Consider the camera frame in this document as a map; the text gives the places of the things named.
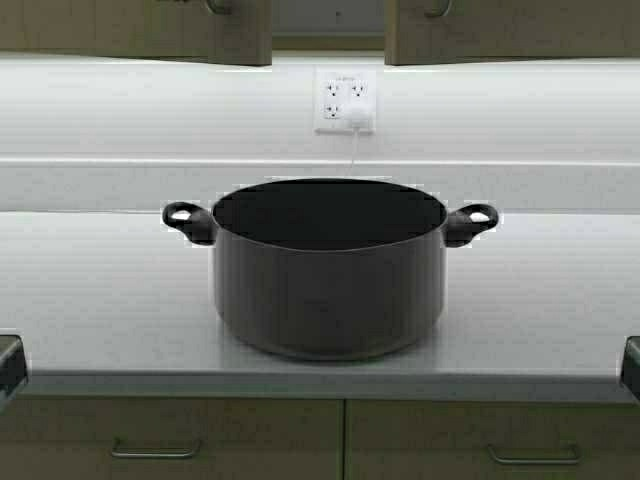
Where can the cabinet door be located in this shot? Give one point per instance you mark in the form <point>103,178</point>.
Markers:
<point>440,32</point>
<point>217,32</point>

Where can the right lower wooden drawer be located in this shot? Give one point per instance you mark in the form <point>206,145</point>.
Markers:
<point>448,440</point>

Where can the left drawer metal handle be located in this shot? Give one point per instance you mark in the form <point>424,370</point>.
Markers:
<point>121,451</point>

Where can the white wall outlet plate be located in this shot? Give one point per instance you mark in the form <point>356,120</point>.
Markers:
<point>334,88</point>

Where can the white plug adapter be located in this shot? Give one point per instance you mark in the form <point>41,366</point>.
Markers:
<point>359,116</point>

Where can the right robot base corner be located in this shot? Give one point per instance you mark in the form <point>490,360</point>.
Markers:
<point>630,368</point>

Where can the drawer metal handle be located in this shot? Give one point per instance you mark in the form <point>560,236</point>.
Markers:
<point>566,456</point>
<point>121,451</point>

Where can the wooden drawer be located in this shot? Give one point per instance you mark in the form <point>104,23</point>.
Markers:
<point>448,440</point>
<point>71,438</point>

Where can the dark grey cooking pot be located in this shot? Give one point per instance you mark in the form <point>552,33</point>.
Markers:
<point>329,268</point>

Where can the right drawer metal handle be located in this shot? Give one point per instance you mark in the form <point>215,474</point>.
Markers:
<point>566,456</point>

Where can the left lower wooden drawer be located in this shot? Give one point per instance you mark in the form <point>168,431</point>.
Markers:
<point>71,438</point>

